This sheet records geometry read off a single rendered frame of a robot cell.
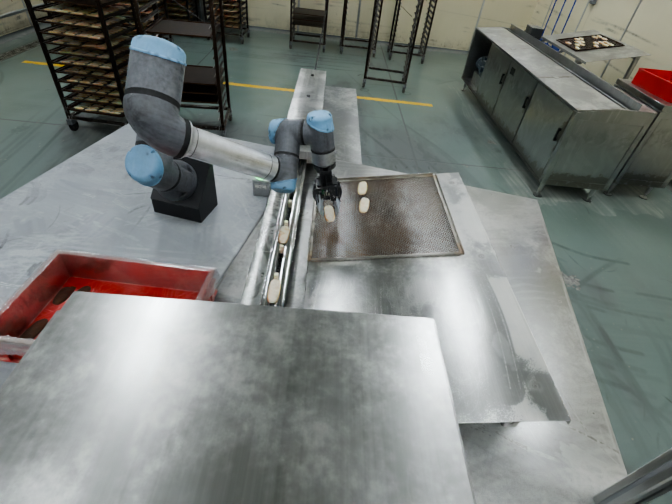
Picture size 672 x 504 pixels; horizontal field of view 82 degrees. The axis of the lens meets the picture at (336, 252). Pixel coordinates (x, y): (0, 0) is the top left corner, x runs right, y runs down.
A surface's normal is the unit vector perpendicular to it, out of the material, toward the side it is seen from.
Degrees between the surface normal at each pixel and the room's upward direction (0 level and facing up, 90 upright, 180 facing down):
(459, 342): 10
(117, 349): 0
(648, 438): 0
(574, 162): 90
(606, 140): 90
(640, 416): 0
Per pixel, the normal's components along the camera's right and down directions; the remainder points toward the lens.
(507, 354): -0.07, -0.75
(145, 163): -0.11, 0.07
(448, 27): -0.01, 0.65
